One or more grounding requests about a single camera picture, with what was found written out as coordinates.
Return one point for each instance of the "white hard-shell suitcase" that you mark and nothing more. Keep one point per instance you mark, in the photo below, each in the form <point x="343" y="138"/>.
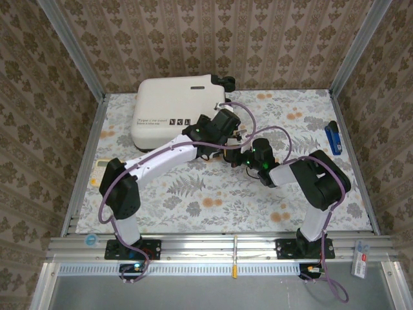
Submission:
<point x="161" y="103"/>

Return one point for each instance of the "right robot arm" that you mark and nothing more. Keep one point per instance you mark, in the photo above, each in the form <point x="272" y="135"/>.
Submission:
<point x="322" y="184"/>

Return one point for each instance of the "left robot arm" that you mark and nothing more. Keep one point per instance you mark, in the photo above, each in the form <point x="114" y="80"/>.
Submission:
<point x="161" y="158"/>

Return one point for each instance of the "floral tablecloth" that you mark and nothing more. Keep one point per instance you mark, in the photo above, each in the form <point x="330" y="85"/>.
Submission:
<point x="226" y="200"/>

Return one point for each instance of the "blue stapler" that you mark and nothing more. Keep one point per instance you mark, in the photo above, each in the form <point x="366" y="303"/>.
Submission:
<point x="334" y="140"/>

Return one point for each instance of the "yellow calculator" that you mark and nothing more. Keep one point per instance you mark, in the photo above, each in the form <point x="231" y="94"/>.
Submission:
<point x="98" y="168"/>

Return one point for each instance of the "small circuit board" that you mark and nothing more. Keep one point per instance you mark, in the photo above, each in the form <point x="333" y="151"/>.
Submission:
<point x="311" y="269"/>
<point x="134" y="267"/>

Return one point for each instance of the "grey metal shelf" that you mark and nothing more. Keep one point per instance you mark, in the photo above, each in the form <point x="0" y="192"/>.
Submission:
<point x="193" y="294"/>

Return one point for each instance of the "clear plastic labelled packet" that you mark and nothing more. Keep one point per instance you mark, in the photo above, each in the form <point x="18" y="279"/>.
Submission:
<point x="360" y="264"/>

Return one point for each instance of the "small blue tape roll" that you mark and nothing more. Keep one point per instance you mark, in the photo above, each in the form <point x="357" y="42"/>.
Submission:
<point x="91" y="240"/>

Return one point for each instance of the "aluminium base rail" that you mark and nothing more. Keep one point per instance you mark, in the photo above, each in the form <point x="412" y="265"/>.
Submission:
<point x="209" y="248"/>

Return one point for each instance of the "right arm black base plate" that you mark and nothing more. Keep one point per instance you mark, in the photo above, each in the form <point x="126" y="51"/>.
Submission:
<point x="284" y="250"/>

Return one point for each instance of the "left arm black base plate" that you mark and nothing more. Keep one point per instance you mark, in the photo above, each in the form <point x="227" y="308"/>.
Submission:
<point x="151" y="248"/>

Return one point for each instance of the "aluminium table side rail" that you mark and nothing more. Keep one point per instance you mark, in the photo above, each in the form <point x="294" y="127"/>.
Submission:
<point x="84" y="161"/>
<point x="372" y="216"/>

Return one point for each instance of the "aluminium frame post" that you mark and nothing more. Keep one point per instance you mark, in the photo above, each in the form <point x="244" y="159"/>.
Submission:
<point x="71" y="42"/>
<point x="358" y="42"/>

